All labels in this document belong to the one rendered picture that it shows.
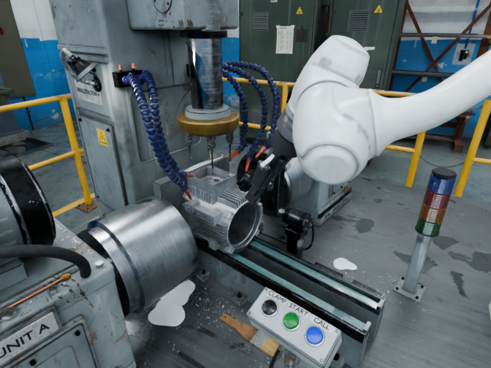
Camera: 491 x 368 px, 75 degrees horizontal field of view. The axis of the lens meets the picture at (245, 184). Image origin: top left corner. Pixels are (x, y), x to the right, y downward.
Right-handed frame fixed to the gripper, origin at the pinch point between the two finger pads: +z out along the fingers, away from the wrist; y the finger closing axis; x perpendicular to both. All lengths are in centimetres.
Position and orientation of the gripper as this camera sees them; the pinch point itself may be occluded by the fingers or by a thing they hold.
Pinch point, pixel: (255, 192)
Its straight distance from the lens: 83.0
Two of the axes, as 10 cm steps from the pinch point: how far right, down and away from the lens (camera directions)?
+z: -3.8, 6.3, 6.7
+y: -6.4, 3.4, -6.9
